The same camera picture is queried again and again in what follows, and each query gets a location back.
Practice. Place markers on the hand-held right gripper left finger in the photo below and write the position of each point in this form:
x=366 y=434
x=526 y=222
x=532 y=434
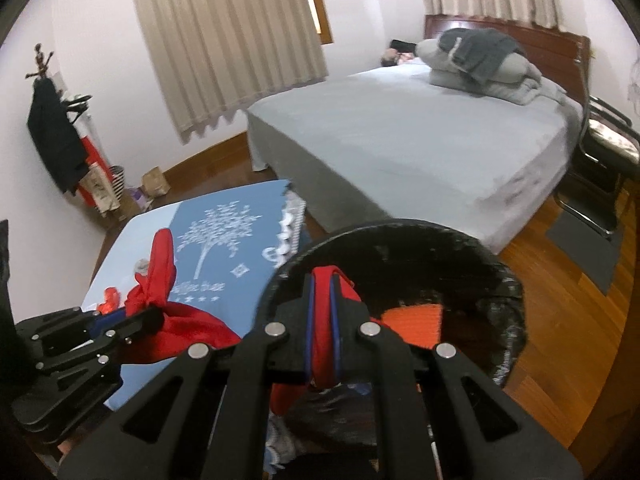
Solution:
x=295 y=340

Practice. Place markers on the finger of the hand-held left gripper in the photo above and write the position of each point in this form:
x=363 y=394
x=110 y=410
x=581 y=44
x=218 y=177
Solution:
x=75 y=390
x=60 y=330

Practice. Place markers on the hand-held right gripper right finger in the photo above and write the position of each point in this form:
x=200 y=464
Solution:
x=360 y=310

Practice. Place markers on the orange mesh cloth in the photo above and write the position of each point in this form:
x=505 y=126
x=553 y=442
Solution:
x=412 y=322

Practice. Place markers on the black lined trash bin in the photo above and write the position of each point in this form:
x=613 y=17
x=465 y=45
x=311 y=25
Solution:
x=425 y=260

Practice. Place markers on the red cloth garment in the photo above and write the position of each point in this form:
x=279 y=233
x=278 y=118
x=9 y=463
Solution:
x=157 y=270

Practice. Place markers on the small red wrapper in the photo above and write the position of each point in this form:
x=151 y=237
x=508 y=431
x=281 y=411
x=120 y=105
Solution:
x=109 y=300

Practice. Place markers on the blue tree-print blanket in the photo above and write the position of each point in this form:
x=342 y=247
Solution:
x=235 y=245

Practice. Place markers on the beige tote bag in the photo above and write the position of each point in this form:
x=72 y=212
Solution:
x=102 y=192

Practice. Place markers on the black coat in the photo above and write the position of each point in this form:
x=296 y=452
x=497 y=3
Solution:
x=55 y=140

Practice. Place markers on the red hanging bag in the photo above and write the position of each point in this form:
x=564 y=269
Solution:
x=95 y=155

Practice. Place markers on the striped basket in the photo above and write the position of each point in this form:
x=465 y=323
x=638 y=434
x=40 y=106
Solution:
x=117 y=177

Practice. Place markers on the white purple bag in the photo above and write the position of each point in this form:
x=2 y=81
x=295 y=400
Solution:
x=139 y=200

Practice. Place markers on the grey bed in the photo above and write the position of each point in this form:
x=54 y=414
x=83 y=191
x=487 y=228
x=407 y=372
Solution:
x=400 y=145

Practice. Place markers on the brown paper bag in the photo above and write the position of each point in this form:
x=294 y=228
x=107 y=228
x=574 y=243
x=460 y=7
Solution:
x=156 y=182

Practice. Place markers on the wooden coat rack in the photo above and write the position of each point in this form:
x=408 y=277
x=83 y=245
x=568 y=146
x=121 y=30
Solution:
x=41 y=60

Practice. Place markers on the grey floor mat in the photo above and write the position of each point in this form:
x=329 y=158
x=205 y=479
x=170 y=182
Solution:
x=587 y=250

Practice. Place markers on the pink patterned pillow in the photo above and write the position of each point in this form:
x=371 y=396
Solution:
x=392 y=57

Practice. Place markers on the black pillow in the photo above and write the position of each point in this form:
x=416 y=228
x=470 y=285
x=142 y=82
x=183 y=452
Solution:
x=402 y=46

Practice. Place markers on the black metal chair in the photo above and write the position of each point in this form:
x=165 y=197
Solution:
x=600 y=180

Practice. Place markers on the folded light grey duvet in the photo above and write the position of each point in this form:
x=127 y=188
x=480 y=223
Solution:
x=515 y=77

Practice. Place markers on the dark grey towel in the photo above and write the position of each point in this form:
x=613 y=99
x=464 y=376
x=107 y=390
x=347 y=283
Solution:
x=480 y=52

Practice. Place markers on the wide beige curtain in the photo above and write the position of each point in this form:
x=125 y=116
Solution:
x=225 y=45

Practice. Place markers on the patterned chair cushion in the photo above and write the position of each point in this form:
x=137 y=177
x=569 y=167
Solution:
x=615 y=135

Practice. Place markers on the dark wooden headboard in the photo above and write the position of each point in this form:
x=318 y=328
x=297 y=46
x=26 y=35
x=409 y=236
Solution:
x=550 y=47

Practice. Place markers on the wooden window frame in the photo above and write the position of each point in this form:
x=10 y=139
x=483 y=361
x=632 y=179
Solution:
x=317 y=5

